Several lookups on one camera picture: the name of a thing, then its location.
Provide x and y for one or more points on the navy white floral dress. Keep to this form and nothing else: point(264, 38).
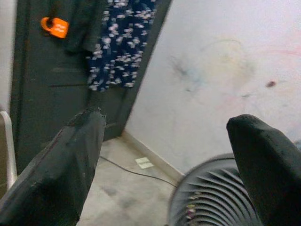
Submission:
point(117, 47)

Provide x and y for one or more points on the black round fan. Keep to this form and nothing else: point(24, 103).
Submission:
point(207, 193)

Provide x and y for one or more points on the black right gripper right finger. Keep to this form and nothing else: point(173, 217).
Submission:
point(265, 169)

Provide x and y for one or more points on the white chair frame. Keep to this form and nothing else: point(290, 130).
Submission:
point(10, 146)

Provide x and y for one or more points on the small pale paper slip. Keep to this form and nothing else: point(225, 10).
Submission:
point(144, 163)

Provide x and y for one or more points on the dark grey hanging garment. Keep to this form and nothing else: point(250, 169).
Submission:
point(80, 28)

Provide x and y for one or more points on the dark grey door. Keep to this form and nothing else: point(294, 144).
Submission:
point(42, 82)

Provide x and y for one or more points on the orange door tag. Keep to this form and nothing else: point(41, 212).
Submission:
point(58, 28)

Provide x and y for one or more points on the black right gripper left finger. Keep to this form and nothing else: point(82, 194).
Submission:
point(54, 176)

